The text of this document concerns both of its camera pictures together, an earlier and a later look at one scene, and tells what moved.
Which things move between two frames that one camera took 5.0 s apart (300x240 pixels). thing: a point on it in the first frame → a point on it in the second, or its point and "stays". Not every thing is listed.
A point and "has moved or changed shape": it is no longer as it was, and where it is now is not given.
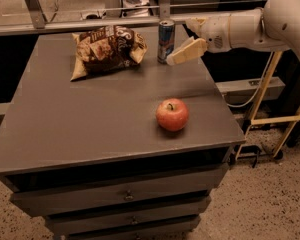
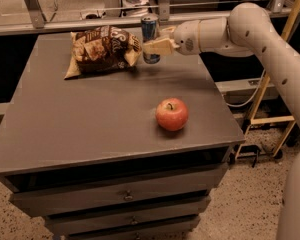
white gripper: x=215 y=34 → x=186 y=37
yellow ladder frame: x=277 y=119 stays
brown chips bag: x=106 y=51 stays
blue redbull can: x=166 y=40 has moved or changed shape
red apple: x=172 y=114 stays
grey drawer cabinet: x=88 y=155 stays
